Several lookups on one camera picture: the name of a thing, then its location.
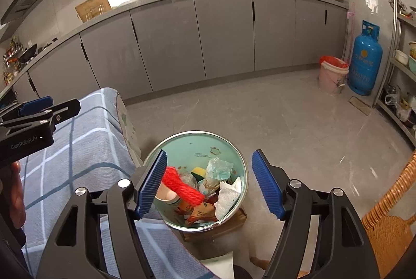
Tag red foam net sleeve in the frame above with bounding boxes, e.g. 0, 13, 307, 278
161, 167, 204, 207

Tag orange printed wrapper tube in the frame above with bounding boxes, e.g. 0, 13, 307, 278
175, 200, 218, 225

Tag white paper cup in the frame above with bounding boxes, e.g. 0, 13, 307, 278
154, 183, 180, 215

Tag clear plastic bag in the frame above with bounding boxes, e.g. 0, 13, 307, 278
179, 173, 197, 189

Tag yellow sponge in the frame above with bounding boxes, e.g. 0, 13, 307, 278
190, 167, 206, 182

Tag green printed plastic bag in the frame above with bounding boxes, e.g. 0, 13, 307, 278
205, 157, 234, 182

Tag grey kitchen counter cabinets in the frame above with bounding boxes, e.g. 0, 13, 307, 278
1, 0, 348, 104

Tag person's left hand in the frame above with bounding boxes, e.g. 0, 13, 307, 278
1, 162, 26, 229

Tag spice rack with bottles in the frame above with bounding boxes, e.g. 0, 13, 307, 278
3, 35, 23, 85

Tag black wok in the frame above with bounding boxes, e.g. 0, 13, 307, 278
8, 44, 37, 64

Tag blue checked tablecloth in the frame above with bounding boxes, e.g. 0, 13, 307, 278
20, 88, 214, 278

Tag wicker chair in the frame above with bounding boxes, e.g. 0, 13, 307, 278
250, 157, 415, 278

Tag wooden cutting board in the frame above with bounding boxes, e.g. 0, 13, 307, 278
75, 0, 111, 23

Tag metal storage shelf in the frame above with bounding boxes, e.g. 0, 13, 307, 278
373, 0, 415, 144

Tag pink bucket with red bag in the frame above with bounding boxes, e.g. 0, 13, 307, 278
318, 55, 349, 95

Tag blue gas cylinder by wall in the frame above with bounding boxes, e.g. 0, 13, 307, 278
348, 20, 383, 96

